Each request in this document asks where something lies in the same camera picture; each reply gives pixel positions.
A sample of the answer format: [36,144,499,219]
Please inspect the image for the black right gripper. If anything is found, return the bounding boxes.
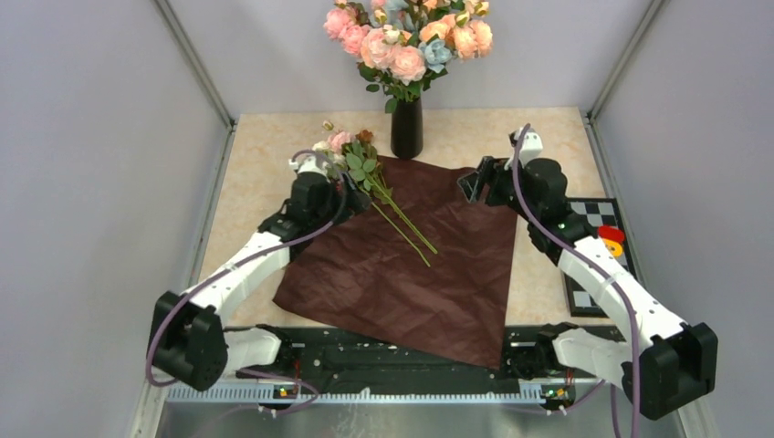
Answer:
[457,155,539,223]

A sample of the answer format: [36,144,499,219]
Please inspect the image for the pink white rose stems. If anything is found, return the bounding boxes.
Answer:
[312,120,438,267]

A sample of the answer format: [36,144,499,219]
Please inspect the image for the red paper bouquet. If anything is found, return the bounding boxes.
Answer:
[274,158,517,369]

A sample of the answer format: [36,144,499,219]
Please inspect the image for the peach rose stem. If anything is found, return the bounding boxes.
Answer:
[419,13,494,60]

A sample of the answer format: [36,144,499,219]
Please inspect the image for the pink rose stem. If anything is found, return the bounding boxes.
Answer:
[358,28,427,102]

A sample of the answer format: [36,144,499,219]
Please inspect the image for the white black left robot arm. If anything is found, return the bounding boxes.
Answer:
[145,171,371,391]

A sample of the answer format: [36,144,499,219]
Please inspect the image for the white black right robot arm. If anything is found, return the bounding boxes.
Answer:
[457,156,718,420]

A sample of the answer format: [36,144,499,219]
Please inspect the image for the black cylindrical vase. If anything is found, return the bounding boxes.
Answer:
[391,97,424,160]

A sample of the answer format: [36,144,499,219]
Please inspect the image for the black white checkerboard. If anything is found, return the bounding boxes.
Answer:
[559,197,636,318]

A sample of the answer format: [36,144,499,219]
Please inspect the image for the red yellow toy block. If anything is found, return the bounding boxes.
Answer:
[597,225,625,257]

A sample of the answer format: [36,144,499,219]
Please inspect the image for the colourful artificial flower bunch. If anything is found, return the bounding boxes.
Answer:
[322,0,490,113]

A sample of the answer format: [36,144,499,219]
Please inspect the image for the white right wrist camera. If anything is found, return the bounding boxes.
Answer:
[511,126,543,166]

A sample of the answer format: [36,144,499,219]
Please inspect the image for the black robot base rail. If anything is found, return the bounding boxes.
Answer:
[236,328,589,399]

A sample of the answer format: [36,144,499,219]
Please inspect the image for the white toothed cable duct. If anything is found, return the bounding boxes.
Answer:
[167,381,569,405]

